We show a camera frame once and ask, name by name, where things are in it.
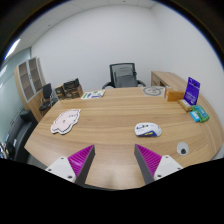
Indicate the white green paper sheet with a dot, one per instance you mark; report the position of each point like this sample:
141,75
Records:
93,94

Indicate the white and blue computer mouse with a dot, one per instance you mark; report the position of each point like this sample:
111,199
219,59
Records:
147,129

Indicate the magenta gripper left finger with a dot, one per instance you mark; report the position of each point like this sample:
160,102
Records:
74,168

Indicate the orange wooden box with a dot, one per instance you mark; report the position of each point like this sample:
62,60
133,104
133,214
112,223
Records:
173,94

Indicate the light blue small box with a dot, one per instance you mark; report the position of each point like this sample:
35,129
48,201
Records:
195,116

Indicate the stacked cardboard boxes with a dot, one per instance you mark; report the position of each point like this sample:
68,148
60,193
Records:
69,90

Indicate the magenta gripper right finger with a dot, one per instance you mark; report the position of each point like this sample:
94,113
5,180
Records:
154,166

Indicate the green box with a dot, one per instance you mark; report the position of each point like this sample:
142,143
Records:
203,115

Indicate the wooden side cabinet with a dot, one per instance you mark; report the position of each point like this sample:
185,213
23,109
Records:
167,79

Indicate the wooden shelf cabinet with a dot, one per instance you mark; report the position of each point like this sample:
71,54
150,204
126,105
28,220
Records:
29,81

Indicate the purple standing card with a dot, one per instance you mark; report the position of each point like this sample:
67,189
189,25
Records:
192,91

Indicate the black side chair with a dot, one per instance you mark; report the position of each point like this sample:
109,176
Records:
47,101

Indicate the yellow small box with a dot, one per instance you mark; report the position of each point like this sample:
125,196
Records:
185,105

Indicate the round grey table grommet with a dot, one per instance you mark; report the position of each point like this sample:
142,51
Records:
182,148

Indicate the black leather armchair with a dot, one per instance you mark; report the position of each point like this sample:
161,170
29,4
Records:
18,135

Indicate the grey mesh office chair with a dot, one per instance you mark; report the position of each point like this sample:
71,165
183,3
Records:
123,75

